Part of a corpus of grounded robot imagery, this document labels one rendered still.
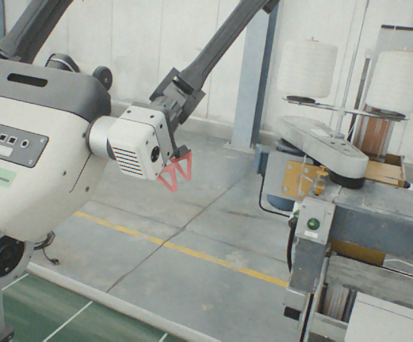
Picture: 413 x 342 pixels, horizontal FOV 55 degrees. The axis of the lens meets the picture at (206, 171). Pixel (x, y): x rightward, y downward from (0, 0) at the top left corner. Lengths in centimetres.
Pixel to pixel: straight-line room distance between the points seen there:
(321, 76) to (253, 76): 472
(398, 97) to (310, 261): 51
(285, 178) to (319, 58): 43
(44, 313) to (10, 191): 126
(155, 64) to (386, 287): 628
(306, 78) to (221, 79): 541
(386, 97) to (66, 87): 83
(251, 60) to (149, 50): 205
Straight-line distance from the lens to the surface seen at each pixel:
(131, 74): 743
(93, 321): 201
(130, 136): 78
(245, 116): 603
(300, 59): 122
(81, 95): 89
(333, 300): 171
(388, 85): 122
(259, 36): 591
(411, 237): 102
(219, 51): 97
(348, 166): 109
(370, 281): 126
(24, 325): 204
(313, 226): 96
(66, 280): 221
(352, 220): 101
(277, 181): 143
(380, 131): 145
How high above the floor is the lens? 169
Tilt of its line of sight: 20 degrees down
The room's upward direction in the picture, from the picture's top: 6 degrees clockwise
